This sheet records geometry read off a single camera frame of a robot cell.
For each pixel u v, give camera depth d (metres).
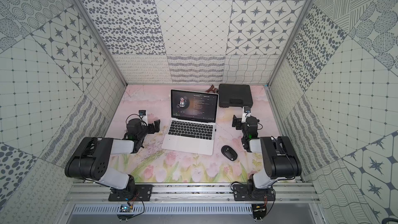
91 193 0.77
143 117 0.81
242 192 0.73
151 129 0.86
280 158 0.46
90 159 0.45
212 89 1.15
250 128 0.72
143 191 0.74
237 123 0.85
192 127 0.96
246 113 0.80
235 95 1.07
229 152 0.86
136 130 0.73
